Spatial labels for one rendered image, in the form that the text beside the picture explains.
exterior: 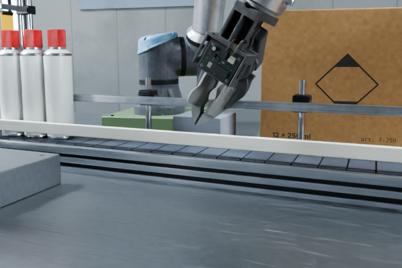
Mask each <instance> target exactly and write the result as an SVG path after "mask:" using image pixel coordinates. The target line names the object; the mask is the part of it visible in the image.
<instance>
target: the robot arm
mask: <svg viewBox="0 0 402 268"><path fill-rule="evenodd" d="M233 4H234V6H233V8H232V10H231V12H230V14H229V16H228V18H227V20H226V22H225V23H224V25H223V21H224V12H225V7H226V0H194V12H193V25H192V26H190V27H189V28H188V29H187V35H186V36H178V34H177V32H168V33H160V34H155V35H148V36H143V37H141V38H140V39H139V41H138V52H137V54H138V67H139V90H143V89H145V77H151V89H156V90H157V91H158V97H167V98H182V94H181V91H180V89H179V79H178V78H179V77H184V76H197V84H196V86H195V88H194V89H193V90H192V91H191V92H190V94H189V96H188V98H187V102H188V103H190V104H192V106H191V114H192V119H193V123H194V124H195V125H197V126H199V125H201V124H205V123H207V122H209V121H211V120H212V119H214V118H215V117H217V116H218V115H220V114H221V113H222V112H224V111H225V110H226V109H228V108H230V107H231V106H232V105H233V104H235V103H236V102H237V101H239V100H240V99H242V98H243V97H244V96H245V95H246V93H247V91H248V90H249V88H250V85H251V83H252V81H253V79H254V78H255V75H254V74H253V71H256V70H257V69H258V67H259V66H260V65H261V64H262V63H263V57H264V51H265V47H266V41H267V34H268V30H266V29H265V28H263V27H262V26H261V25H262V24H263V22H265V23H267V24H269V25H271V26H274V27H275V25H276V24H277V22H278V20H279V19H278V18H277V16H282V15H283V13H284V11H285V10H286V8H287V5H290V6H292V5H293V4H294V0H235V1H234V3H233ZM219 81H220V82H222V83H223V84H222V85H220V86H219V88H218V89H217V95H216V97H215V99H214V101H213V102H211V103H210V104H209V105H208V109H207V110H206V112H204V107H205V104H206V103H207V102H208V101H209V94H210V92H211V91H212V90H213V89H214V88H216V86H217V84H218V82H219ZM137 96H139V91H138V94H137ZM184 112H185V106H167V105H152V106H151V116H161V115H175V114H182V113H184Z"/></svg>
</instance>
